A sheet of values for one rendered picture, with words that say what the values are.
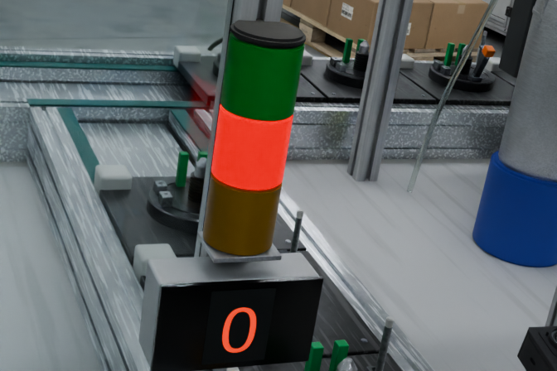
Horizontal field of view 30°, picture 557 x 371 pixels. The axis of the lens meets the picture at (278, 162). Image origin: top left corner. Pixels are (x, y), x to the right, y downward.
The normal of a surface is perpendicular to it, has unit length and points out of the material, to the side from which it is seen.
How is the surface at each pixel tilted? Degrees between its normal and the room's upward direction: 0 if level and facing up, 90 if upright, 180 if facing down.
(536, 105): 90
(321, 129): 90
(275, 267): 0
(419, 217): 0
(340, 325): 0
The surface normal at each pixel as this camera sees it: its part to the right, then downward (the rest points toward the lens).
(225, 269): 0.15, -0.92
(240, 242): 0.07, 0.39
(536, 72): -0.81, 0.11
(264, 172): 0.44, 0.40
